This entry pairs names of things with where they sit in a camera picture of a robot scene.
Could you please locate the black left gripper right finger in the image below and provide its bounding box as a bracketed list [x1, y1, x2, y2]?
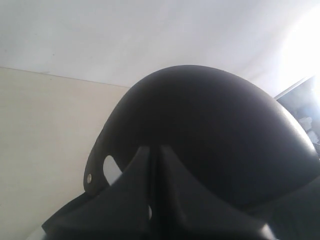
[154, 146, 273, 240]

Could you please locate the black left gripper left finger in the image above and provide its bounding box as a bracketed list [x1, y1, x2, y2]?
[42, 146, 150, 240]

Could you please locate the black helmet with tinted visor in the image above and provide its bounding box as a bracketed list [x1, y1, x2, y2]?
[83, 65, 320, 239]

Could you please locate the white mannequin head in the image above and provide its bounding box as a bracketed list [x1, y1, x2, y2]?
[103, 155, 122, 186]

